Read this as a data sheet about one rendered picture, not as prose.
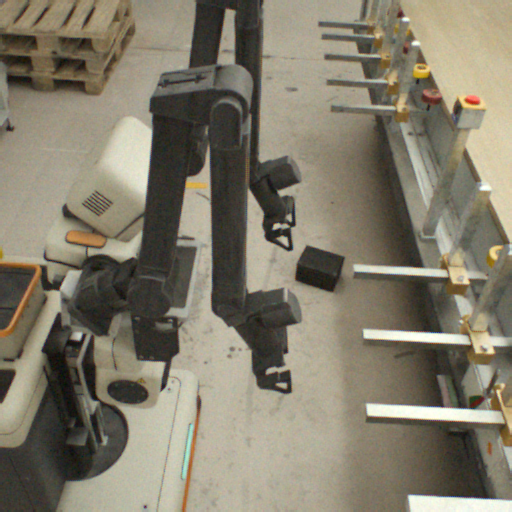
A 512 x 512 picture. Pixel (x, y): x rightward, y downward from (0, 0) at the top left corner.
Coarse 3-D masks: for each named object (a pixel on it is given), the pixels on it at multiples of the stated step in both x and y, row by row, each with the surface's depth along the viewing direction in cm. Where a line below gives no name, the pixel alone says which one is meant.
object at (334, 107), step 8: (336, 104) 240; (344, 104) 240; (352, 104) 241; (360, 104) 241; (336, 112) 241; (344, 112) 241; (352, 112) 241; (360, 112) 240; (368, 112) 240; (376, 112) 240; (384, 112) 240; (392, 112) 240; (416, 112) 240; (424, 112) 240; (432, 112) 240
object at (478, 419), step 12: (372, 408) 126; (384, 408) 126; (396, 408) 126; (408, 408) 126; (420, 408) 126; (432, 408) 127; (444, 408) 127; (372, 420) 126; (384, 420) 126; (396, 420) 125; (408, 420) 125; (420, 420) 125; (432, 420) 125; (444, 420) 125; (456, 420) 125; (468, 420) 125; (480, 420) 125; (492, 420) 125
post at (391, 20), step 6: (396, 0) 261; (396, 6) 263; (390, 12) 266; (396, 12) 265; (390, 18) 267; (396, 18) 267; (390, 24) 269; (390, 30) 270; (384, 36) 275; (390, 36) 272; (384, 42) 275; (390, 42) 274; (384, 48) 276; (378, 66) 284; (378, 72) 285; (384, 72) 284
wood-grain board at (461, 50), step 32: (416, 0) 325; (448, 0) 328; (480, 0) 332; (416, 32) 288; (448, 32) 290; (480, 32) 293; (448, 64) 260; (480, 64) 262; (448, 96) 235; (480, 96) 237; (480, 128) 217; (480, 160) 199
